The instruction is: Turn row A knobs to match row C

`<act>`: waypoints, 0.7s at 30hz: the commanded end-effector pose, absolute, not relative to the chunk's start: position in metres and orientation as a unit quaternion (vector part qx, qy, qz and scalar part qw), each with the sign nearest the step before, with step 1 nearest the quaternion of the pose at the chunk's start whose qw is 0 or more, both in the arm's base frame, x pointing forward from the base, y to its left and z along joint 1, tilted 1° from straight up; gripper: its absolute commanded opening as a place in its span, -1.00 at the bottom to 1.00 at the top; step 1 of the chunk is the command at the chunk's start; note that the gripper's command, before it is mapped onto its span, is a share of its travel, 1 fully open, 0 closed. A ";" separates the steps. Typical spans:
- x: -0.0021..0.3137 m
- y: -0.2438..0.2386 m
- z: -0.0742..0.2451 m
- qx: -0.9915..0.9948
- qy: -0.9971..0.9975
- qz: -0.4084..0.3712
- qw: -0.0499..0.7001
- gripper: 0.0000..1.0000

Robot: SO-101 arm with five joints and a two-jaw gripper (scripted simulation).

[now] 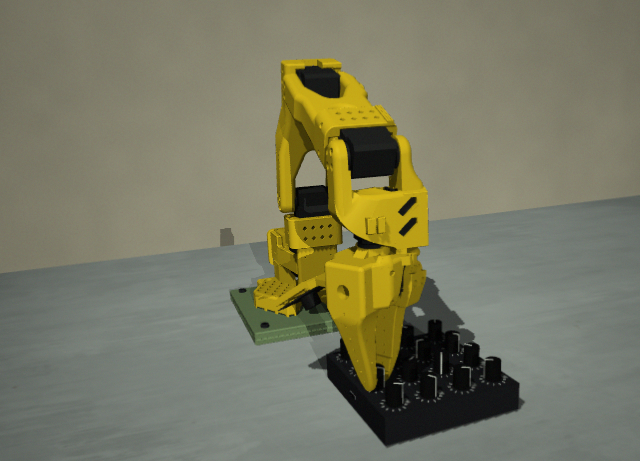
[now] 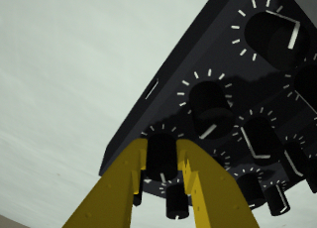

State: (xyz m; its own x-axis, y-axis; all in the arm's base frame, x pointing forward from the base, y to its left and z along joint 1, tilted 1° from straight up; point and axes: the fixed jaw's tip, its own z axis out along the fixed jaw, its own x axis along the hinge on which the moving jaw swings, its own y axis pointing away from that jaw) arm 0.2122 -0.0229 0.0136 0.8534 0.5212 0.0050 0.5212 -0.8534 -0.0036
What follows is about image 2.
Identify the black knob box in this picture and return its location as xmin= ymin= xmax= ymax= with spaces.
xmin=98 ymin=0 xmax=317 ymax=220

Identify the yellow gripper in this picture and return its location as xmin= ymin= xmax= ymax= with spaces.
xmin=61 ymin=138 xmax=260 ymax=228

